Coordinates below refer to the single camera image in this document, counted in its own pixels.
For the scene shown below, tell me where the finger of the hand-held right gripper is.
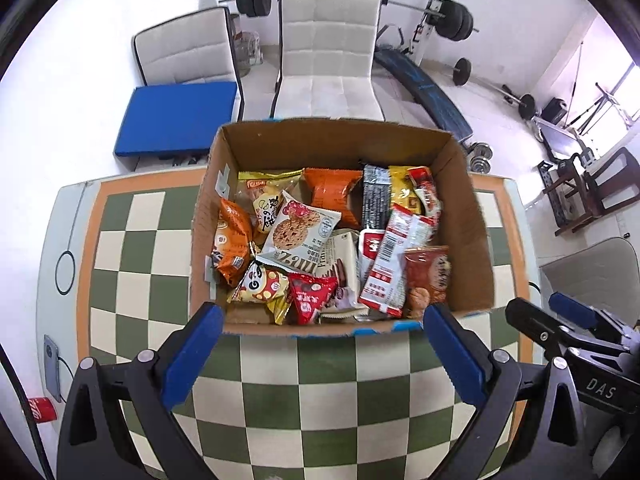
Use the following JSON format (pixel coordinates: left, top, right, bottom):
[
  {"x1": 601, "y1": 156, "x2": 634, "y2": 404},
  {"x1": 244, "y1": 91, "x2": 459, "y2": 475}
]
[
  {"x1": 547, "y1": 291, "x2": 640, "y2": 346},
  {"x1": 504, "y1": 297, "x2": 631, "y2": 361}
]

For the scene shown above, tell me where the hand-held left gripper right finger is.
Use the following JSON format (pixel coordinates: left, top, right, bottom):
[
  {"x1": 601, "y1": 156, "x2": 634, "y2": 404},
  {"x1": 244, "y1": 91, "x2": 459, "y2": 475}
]
[{"x1": 422, "y1": 302, "x2": 598, "y2": 480}]

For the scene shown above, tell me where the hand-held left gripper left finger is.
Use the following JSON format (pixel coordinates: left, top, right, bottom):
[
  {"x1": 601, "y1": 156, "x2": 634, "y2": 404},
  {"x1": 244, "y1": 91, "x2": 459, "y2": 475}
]
[{"x1": 56, "y1": 301, "x2": 225, "y2": 480}]

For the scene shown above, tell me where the yellow egg biscuit packet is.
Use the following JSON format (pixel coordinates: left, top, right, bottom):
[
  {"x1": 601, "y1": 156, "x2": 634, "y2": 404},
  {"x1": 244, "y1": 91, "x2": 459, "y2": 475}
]
[{"x1": 237, "y1": 169, "x2": 305, "y2": 233}]

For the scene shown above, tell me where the cardboard box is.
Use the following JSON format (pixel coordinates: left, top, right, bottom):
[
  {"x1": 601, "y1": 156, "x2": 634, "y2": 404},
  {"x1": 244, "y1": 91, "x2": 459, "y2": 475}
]
[{"x1": 189, "y1": 117, "x2": 497, "y2": 337}]

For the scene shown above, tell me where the white padded chair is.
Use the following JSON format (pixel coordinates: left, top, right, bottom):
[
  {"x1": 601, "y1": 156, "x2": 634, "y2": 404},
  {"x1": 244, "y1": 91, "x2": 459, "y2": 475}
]
[
  {"x1": 270, "y1": 0, "x2": 386, "y2": 122},
  {"x1": 540, "y1": 237, "x2": 640, "y2": 311}
]

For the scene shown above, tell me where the brown red biscuit packet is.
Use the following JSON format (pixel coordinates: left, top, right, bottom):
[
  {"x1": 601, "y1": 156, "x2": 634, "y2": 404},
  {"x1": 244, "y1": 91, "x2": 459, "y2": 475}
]
[{"x1": 402, "y1": 246, "x2": 451, "y2": 318}]

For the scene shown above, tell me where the yellow dotted snack packet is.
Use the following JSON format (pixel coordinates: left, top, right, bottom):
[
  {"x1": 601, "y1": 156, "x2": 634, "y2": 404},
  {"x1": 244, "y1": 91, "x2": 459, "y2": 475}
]
[{"x1": 227, "y1": 260, "x2": 292, "y2": 326}]

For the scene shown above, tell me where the long red white packet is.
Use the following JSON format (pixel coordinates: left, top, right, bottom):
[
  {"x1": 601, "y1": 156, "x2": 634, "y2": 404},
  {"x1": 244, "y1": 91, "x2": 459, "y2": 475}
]
[{"x1": 357, "y1": 205, "x2": 436, "y2": 320}]

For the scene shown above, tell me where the orange crisps packet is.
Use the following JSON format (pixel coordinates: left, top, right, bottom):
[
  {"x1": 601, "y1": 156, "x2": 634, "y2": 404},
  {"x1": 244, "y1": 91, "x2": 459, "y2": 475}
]
[{"x1": 212, "y1": 198, "x2": 255, "y2": 288}]

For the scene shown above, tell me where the green checkered table mat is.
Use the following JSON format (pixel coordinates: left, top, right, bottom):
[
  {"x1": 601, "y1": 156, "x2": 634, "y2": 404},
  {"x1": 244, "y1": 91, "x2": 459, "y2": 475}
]
[{"x1": 37, "y1": 167, "x2": 541, "y2": 480}]

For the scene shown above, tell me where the red chocolate snack packet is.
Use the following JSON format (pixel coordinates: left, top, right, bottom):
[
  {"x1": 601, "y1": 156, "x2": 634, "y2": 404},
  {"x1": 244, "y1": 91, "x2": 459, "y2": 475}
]
[{"x1": 286, "y1": 272, "x2": 340, "y2": 326}]

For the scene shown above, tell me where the dark wooden chair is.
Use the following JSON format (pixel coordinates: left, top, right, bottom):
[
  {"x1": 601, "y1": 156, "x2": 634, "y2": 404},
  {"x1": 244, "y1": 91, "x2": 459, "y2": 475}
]
[{"x1": 537, "y1": 146, "x2": 640, "y2": 236}]

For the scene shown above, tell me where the small red white packet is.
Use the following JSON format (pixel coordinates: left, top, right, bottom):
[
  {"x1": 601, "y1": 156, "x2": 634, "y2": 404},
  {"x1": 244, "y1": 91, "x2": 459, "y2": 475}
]
[{"x1": 357, "y1": 229, "x2": 388, "y2": 306}]

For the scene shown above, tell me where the white wafer packet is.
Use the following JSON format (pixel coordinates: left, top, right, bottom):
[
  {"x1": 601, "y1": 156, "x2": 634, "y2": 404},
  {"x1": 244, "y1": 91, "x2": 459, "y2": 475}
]
[
  {"x1": 257, "y1": 249, "x2": 326, "y2": 277},
  {"x1": 314, "y1": 229, "x2": 362, "y2": 322}
]

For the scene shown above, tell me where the grey smartphone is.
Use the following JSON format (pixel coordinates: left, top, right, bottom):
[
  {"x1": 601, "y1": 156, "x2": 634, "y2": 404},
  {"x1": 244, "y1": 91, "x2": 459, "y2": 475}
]
[{"x1": 42, "y1": 334, "x2": 65, "y2": 403}]

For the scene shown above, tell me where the red drink can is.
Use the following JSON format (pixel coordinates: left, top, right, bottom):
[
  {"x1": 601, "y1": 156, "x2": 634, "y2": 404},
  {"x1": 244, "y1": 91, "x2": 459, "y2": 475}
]
[{"x1": 27, "y1": 396, "x2": 57, "y2": 423}]

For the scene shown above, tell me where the white cookie packet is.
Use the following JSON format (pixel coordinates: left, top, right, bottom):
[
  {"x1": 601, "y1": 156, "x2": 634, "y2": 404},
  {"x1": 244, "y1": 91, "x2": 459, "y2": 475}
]
[{"x1": 260, "y1": 190, "x2": 342, "y2": 266}]

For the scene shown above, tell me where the red glossy snack packet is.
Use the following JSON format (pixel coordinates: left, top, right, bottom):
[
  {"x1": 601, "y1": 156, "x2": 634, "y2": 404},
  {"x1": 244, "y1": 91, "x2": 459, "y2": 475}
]
[{"x1": 407, "y1": 167, "x2": 445, "y2": 221}]

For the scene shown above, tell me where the black snack packet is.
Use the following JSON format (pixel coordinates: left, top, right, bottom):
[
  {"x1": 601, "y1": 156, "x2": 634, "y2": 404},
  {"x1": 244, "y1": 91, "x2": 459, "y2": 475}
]
[{"x1": 361, "y1": 164, "x2": 393, "y2": 231}]

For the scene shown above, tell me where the black box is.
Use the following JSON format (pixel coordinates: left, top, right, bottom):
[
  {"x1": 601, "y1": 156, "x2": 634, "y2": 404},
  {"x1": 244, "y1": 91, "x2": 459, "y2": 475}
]
[{"x1": 542, "y1": 97, "x2": 568, "y2": 126}]

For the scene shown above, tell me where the orange snack packet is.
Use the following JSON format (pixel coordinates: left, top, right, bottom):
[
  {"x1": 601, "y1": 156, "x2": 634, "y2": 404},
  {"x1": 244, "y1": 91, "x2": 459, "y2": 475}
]
[{"x1": 302, "y1": 166, "x2": 365, "y2": 228}]

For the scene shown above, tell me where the blue cushion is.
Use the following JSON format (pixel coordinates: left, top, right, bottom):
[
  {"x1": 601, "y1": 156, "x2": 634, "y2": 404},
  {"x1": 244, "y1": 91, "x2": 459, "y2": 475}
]
[{"x1": 112, "y1": 80, "x2": 238, "y2": 158}]

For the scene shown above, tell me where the black weight bench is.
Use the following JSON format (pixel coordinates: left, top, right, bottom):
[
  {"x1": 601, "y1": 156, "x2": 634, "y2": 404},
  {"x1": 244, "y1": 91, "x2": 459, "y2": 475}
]
[{"x1": 372, "y1": 45, "x2": 476, "y2": 146}]

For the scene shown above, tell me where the chair with blue cushion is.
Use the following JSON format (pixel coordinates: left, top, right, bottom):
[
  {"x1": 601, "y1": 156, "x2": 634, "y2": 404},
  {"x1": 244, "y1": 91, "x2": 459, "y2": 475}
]
[{"x1": 131, "y1": 6, "x2": 246, "y2": 168}]

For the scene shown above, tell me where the clear plastic jug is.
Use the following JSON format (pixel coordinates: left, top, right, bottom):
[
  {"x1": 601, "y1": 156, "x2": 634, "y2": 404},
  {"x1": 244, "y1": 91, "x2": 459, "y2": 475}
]
[{"x1": 234, "y1": 30, "x2": 264, "y2": 68}]

